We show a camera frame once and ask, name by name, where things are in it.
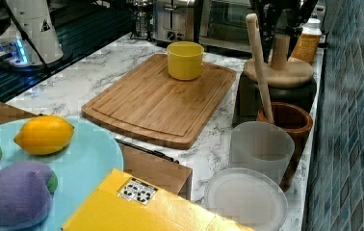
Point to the bamboo cutting board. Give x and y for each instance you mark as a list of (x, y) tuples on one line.
[(148, 105)]

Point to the silver toaster oven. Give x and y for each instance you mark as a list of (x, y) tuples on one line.
[(223, 23)]

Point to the black tea container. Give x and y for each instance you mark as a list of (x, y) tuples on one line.
[(248, 99)]

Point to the frosted plastic lid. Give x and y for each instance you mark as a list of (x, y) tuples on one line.
[(248, 197)]

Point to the orange juice bottle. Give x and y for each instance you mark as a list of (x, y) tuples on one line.
[(308, 41)]

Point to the frosted plastic cup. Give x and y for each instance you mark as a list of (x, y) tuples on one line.
[(262, 147)]

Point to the purple toy eggplant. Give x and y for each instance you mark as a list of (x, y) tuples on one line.
[(26, 190)]

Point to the brown wooden mortar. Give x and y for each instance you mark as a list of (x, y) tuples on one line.
[(298, 124)]

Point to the yellow cup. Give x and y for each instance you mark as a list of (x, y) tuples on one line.
[(184, 60)]

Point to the light blue plate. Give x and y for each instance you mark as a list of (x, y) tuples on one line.
[(90, 155)]

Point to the yellow cardboard box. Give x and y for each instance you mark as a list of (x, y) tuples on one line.
[(122, 202)]

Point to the yellow toy lemon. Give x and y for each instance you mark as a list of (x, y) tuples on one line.
[(44, 135)]

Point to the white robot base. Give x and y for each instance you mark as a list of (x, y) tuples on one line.
[(30, 42)]

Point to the wooden pestle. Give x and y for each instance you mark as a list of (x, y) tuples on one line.
[(257, 54)]

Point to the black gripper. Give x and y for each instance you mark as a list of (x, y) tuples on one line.
[(270, 10)]

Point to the silver toaster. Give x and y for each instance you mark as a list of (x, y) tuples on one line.
[(174, 20)]

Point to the round wooden lid with knob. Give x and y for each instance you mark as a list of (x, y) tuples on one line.
[(281, 71)]

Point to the glass french press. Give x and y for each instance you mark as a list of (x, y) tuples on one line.
[(142, 15)]

